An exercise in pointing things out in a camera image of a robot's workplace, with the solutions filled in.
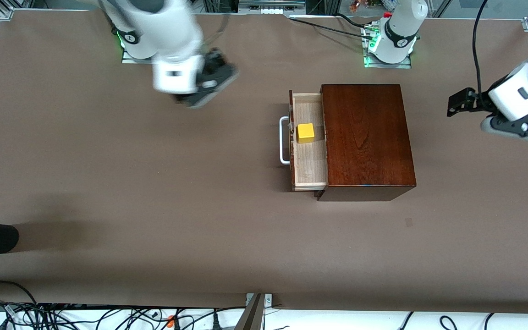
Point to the aluminium profile bar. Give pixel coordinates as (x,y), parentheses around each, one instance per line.
(251,316)

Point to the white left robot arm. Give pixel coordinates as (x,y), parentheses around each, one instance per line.
(401,32)

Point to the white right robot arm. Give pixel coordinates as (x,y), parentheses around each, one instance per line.
(172,32)

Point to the dark wooden drawer cabinet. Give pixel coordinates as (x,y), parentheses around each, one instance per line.
(365,137)

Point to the white power strip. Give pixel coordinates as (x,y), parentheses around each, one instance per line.
(271,9)

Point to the yellow cube block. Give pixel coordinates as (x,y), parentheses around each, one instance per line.
(305,132)

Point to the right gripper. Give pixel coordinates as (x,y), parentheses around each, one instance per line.
(218,68)

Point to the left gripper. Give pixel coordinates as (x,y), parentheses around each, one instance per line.
(478,101)

